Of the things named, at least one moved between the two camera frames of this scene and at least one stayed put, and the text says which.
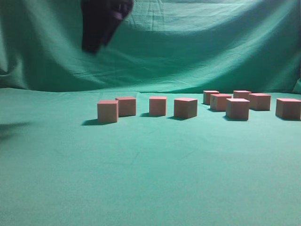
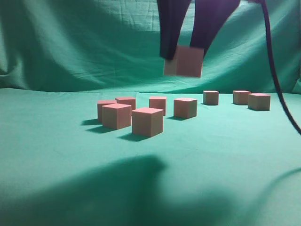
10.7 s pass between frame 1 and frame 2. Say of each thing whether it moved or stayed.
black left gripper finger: moved
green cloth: stayed
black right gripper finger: moved
